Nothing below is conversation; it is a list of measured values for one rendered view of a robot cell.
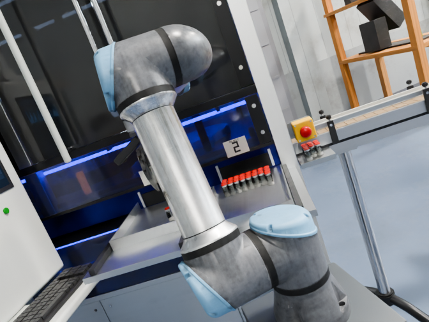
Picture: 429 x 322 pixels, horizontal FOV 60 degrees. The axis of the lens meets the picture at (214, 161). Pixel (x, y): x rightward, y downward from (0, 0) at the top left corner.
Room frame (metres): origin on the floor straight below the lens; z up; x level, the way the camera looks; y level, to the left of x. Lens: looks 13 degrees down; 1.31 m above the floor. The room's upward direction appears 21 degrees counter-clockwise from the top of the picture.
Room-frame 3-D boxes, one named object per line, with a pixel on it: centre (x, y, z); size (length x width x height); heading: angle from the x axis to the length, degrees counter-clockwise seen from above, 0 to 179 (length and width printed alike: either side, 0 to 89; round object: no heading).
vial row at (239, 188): (1.23, -0.08, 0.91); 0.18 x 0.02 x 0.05; 80
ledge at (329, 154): (1.35, -0.37, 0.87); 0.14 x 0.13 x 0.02; 171
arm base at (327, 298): (0.65, -0.08, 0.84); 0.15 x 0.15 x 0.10
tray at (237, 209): (1.13, -0.06, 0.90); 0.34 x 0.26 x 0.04; 170
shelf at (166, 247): (1.20, 0.10, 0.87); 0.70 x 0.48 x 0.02; 81
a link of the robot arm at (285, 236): (0.65, -0.07, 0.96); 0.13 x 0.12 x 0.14; 103
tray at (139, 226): (1.29, 0.26, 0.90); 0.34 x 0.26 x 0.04; 171
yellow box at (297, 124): (1.31, -0.34, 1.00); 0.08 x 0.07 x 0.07; 171
